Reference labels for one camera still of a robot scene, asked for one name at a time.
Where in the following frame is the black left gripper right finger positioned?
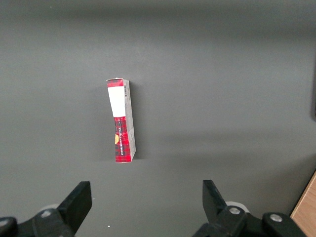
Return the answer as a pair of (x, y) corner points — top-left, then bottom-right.
(192, 180), (305, 237)

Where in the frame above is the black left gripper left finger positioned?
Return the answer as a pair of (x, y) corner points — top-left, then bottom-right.
(0, 181), (93, 237)

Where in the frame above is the wooden drawer cabinet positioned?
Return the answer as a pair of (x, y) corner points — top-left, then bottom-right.
(290, 169), (316, 237)

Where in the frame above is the red tartan cardboard box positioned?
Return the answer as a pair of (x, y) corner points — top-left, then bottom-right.
(106, 78), (137, 164)

